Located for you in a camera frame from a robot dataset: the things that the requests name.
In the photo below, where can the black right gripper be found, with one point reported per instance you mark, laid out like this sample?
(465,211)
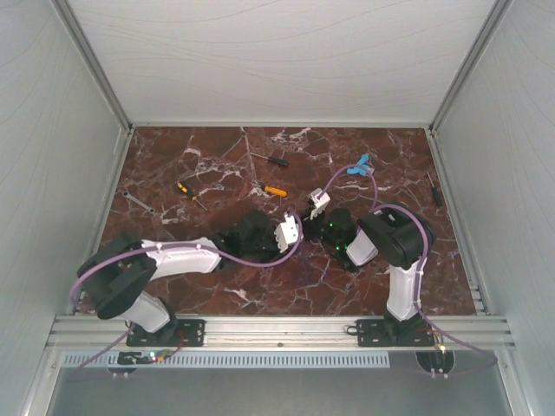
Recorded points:
(307,225)

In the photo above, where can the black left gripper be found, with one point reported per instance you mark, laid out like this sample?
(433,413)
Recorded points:
(277,251)

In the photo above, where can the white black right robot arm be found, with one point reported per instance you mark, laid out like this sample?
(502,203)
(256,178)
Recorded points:
(395,233)

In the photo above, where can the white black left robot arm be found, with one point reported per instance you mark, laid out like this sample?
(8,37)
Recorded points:
(119,289)

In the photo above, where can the blue plastic connector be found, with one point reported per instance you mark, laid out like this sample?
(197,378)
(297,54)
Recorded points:
(362,167)

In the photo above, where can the black yellow screwdriver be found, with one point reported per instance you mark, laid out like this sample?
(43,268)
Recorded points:
(187,190)

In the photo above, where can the small black screwdriver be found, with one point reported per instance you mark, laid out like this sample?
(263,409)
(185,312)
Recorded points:
(438,199)

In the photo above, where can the silver wrench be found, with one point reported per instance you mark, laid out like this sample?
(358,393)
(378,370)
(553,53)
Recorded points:
(138,202)

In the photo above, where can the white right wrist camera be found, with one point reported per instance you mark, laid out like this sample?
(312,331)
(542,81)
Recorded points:
(318,201)

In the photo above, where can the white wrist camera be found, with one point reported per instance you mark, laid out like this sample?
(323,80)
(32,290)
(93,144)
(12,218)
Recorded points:
(318,201)
(288,233)

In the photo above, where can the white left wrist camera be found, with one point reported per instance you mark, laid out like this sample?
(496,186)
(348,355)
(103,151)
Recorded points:
(288,233)

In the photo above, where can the yellow handled screwdriver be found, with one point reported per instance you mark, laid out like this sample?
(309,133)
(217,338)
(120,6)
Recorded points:
(273,190)

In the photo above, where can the black handled screwdriver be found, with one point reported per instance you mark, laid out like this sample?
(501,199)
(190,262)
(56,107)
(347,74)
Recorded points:
(277,161)

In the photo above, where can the black left mount plate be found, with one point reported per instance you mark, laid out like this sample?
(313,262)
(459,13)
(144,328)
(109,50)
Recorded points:
(179,332)

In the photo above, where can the black mount plate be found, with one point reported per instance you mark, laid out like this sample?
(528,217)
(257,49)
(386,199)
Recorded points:
(179,332)
(374,333)

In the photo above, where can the black right mount plate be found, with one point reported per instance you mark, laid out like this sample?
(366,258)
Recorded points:
(374,333)

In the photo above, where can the grey slotted cable duct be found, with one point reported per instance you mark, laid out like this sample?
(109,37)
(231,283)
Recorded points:
(234,360)

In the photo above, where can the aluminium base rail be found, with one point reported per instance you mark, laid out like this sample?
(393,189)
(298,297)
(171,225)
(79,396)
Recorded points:
(243,332)

